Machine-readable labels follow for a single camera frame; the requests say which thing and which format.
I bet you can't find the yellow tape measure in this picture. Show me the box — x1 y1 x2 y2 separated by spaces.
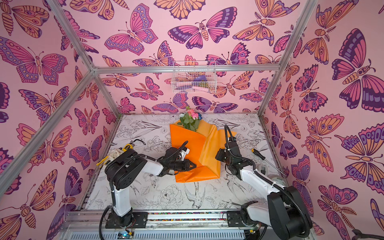
123 144 134 152

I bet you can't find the orange wrapping paper sheet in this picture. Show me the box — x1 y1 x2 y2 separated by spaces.
170 120 226 183

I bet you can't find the yellow handled tool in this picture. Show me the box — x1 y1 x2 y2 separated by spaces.
96 156 109 168

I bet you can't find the white wire wall basket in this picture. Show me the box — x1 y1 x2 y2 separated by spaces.
170 61 218 94

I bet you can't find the pink fake rose stem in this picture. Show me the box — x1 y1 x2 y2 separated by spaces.
187 109 200 132

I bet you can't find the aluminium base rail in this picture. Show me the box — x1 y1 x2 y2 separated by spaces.
61 208 314 240

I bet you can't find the black handled screwdriver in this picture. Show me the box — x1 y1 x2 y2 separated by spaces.
252 148 287 178

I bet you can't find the green circuit board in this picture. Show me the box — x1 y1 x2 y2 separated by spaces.
117 231 134 240

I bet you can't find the white ribbon bundle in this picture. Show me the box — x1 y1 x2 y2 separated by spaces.
104 149 124 164

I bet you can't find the white fake flower stem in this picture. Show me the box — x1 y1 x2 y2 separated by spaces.
178 106 192 130

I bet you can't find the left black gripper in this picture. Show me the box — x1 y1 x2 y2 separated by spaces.
169 159 198 172

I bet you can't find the white grey small device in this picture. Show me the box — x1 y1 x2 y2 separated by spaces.
260 166 268 175

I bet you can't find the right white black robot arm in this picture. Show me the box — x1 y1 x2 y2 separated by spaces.
216 142 313 240

